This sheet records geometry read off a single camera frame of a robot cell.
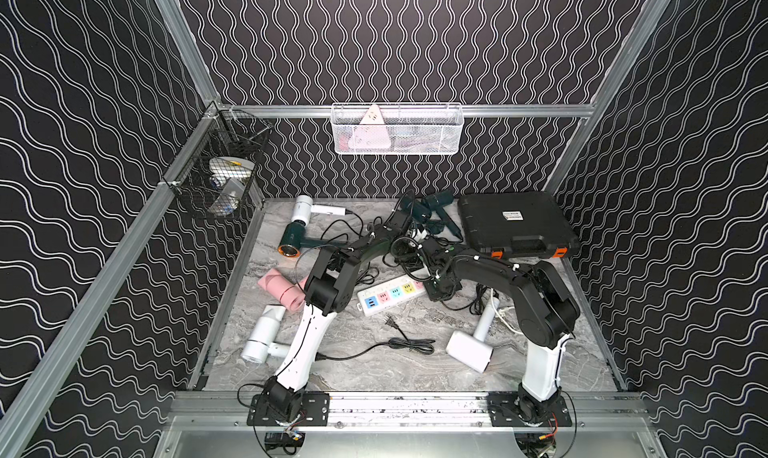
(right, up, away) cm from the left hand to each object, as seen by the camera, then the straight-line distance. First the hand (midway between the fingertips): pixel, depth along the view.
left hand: (426, 261), depth 100 cm
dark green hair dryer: (-1, +18, +10) cm, 21 cm away
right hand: (+3, -10, -5) cm, 11 cm away
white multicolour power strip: (-16, -11, -9) cm, 21 cm away
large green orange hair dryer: (-46, +7, +4) cm, 46 cm away
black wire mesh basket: (-59, +26, -19) cm, 67 cm away
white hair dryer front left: (-47, -20, -20) cm, 55 cm away
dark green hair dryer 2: (+6, +21, +13) cm, 26 cm away
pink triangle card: (-18, +40, -10) cm, 45 cm away
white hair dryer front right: (+10, -22, -20) cm, 31 cm away
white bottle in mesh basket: (-56, +19, -19) cm, 62 cm away
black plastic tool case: (+33, +12, +5) cm, 35 cm away
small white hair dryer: (-44, +19, +12) cm, 50 cm away
